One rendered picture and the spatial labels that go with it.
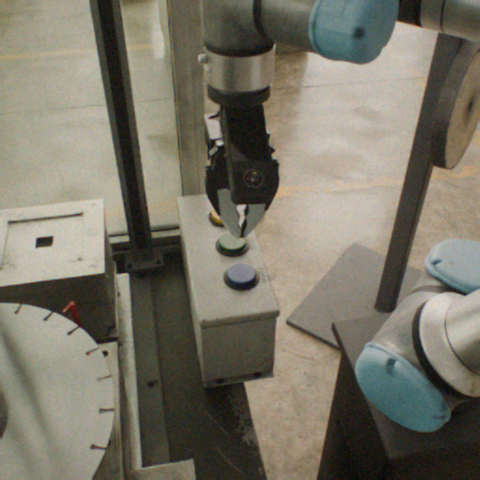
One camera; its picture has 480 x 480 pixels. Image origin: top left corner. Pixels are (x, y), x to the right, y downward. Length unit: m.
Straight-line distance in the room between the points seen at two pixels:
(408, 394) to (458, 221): 1.89
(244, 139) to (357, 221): 1.78
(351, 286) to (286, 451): 0.68
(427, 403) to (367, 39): 0.37
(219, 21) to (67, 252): 0.44
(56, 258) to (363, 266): 1.46
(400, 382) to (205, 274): 0.31
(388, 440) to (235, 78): 0.52
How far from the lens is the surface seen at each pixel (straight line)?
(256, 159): 0.60
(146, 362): 0.88
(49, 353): 0.66
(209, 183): 0.67
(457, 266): 0.73
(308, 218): 2.35
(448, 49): 1.47
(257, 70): 0.60
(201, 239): 0.85
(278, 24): 0.54
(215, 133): 0.67
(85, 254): 0.85
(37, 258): 0.87
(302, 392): 1.76
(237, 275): 0.77
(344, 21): 0.50
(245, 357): 0.81
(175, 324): 0.93
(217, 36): 0.59
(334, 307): 1.97
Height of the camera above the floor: 1.45
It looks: 42 degrees down
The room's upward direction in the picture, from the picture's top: straight up
